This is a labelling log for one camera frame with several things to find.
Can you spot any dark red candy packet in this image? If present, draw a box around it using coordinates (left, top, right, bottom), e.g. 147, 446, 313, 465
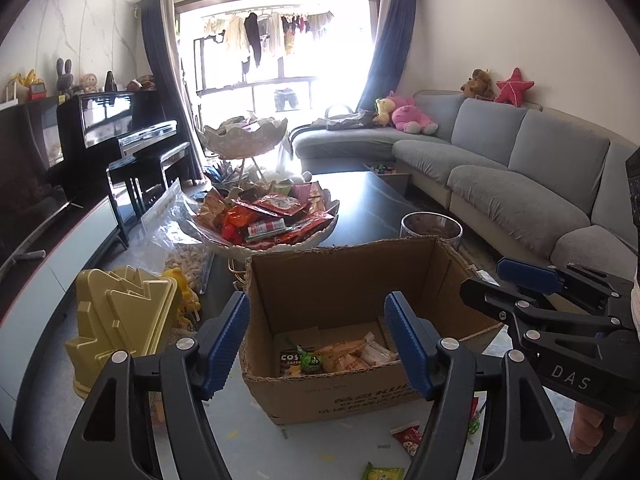
390, 422, 422, 457

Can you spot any brown bear biscuit packet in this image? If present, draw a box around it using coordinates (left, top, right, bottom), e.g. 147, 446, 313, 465
278, 339, 323, 377

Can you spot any clear plastic bag of snacks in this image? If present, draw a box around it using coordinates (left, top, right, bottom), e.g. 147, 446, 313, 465
141, 179, 214, 295

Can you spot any right hand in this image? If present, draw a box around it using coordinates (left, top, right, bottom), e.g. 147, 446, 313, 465
568, 398, 637, 456

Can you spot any grey sectional sofa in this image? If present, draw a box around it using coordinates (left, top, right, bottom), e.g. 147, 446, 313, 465
291, 91, 639, 280

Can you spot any yellow lidded snack container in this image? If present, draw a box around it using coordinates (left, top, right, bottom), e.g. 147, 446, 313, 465
64, 266, 182, 399

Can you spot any brown cardboard box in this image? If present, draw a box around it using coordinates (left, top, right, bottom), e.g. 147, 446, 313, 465
240, 237, 501, 425

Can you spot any white two-tier snack tray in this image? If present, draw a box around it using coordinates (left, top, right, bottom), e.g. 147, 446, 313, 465
193, 116, 340, 264

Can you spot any green candy packet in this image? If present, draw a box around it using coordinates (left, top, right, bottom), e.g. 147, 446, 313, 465
360, 462, 405, 480

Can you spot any grey toy storage box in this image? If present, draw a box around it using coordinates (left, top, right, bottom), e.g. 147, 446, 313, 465
363, 162, 410, 195

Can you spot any black piano bench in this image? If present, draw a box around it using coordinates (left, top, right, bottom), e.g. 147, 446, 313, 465
106, 142, 195, 247

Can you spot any white tv cabinet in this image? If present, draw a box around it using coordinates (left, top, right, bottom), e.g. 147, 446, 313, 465
1, 198, 118, 434

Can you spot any red star pillow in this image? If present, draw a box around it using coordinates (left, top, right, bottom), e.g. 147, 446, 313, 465
495, 67, 535, 107

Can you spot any brown plush dog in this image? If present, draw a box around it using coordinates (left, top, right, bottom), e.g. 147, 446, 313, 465
460, 68, 495, 101

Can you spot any pink plush pig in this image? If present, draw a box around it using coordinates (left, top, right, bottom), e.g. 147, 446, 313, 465
387, 91, 438, 136

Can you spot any grey bag on sofa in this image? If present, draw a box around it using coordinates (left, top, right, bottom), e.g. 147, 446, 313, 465
311, 107, 375, 131

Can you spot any yellow plush toy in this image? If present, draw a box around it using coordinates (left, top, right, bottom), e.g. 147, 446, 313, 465
372, 98, 396, 127

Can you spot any black television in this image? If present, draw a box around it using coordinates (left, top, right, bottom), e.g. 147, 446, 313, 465
1, 98, 74, 275

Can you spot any black upright piano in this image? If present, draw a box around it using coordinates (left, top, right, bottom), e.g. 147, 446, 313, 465
58, 90, 184, 195

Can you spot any pink doll figure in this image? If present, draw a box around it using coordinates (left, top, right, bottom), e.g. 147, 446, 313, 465
79, 73, 100, 93

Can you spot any left blue curtain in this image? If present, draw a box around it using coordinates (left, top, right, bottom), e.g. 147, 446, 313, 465
139, 0, 204, 181

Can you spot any blue curtain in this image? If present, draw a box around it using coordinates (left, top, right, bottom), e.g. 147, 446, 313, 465
139, 0, 204, 181
358, 0, 416, 110

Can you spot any grey bunny figure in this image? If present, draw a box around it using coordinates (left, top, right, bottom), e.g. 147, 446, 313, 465
55, 58, 74, 96

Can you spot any hanging laundry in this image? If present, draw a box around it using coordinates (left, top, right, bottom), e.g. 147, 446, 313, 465
204, 9, 334, 72

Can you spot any right blue curtain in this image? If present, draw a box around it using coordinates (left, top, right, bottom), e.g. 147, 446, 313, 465
358, 0, 416, 110

